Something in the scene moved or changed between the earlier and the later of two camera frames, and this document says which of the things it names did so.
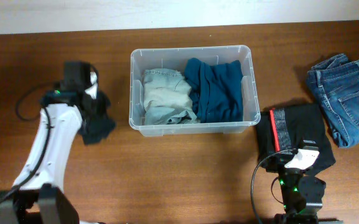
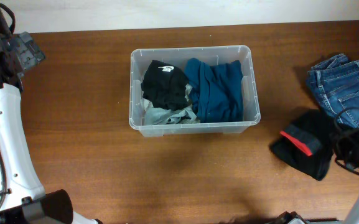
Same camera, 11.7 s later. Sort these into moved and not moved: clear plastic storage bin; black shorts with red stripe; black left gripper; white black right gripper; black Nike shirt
Moved: black left gripper; black shorts with red stripe; white black right gripper; black Nike shirt
Not moved: clear plastic storage bin
